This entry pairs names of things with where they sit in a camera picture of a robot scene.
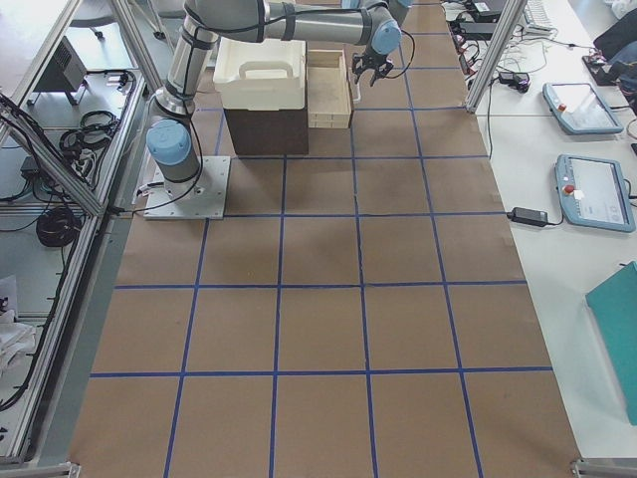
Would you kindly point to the far blue teach pendant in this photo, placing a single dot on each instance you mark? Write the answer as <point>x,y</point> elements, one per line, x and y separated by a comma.
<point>579,109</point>

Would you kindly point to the grey control box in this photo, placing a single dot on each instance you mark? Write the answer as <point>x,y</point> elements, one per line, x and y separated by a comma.
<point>65,73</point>

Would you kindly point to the aluminium frame post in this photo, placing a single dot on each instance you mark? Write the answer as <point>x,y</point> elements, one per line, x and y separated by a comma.
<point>512,12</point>

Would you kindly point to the cream plastic tray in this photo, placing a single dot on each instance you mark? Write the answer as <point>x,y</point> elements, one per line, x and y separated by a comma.
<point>267,76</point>

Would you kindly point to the black power adapter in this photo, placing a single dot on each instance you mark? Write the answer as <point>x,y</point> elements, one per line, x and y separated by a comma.
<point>531,217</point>

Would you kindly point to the teal box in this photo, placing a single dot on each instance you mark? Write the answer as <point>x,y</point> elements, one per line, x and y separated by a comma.
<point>613,303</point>

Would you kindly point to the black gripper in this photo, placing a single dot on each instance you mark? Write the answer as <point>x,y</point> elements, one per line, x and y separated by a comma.
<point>369,61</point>

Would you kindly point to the wooden drawer with white handle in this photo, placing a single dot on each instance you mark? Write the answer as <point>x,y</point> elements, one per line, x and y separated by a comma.
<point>330,101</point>

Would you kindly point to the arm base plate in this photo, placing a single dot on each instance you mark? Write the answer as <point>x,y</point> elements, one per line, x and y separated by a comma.
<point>190,201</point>

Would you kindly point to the near blue teach pendant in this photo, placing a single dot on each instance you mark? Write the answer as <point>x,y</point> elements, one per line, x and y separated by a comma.
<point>592,193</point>

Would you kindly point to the blue teach pendant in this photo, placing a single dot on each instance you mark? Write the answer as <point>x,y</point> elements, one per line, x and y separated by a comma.
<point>592,193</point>
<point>579,109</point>

